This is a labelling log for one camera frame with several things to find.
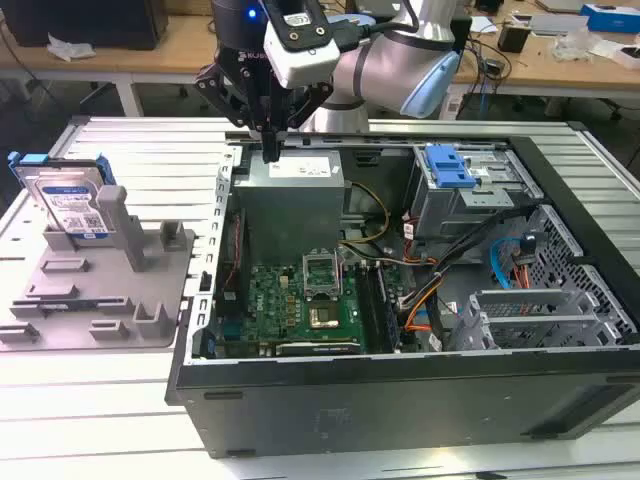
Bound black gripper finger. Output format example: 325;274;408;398
193;61;276;164
273;81;335;164

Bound hard disk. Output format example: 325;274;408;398
7;152;120;242

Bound blue data wire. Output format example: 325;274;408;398
491;230;540;291

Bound orange power wire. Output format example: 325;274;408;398
398;252;534;335

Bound metal disk bay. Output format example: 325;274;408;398
447;287;626;351

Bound wooden desk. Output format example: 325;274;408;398
0;0;640;119

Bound grey power supply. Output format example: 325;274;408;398
232;149;352;252

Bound black computer tower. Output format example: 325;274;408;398
4;0;169;52

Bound blue drive latch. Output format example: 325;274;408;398
424;144;475;190

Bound metal socket cover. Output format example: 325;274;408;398
301;248;345;300

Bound white crumpled plastic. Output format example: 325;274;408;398
46;32;97;64

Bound metal optical drive cage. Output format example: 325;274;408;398
407;144;545;242

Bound white paper sheet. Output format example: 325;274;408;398
469;14;502;36

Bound green motherboard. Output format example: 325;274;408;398
247;262;402;354

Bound small black box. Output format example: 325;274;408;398
497;22;532;54

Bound black RAM slot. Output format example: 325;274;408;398
363;264;387;352
354;264;378;352
371;264;395;352

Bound CPU socket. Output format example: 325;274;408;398
304;297;346;332

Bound grey parts rack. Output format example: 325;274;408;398
0;185;197;352

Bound black graphics card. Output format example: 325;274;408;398
274;339;362;358

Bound grey flat device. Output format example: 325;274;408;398
528;13;582;37

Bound RAM stick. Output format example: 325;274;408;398
38;298;101;310

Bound clear plastic bags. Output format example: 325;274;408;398
552;27;640;69

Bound blue cardboard box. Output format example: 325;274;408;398
579;3;640;34

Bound black PC case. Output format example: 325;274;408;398
164;119;640;459

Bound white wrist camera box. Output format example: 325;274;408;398
263;0;342;91

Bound black camera cable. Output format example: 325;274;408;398
327;14;416;51

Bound yellow and black wire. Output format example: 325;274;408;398
339;182;392;247

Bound wire locking lever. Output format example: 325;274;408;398
336;244;347;301

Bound black cable bundle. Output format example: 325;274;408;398
397;202;544;351

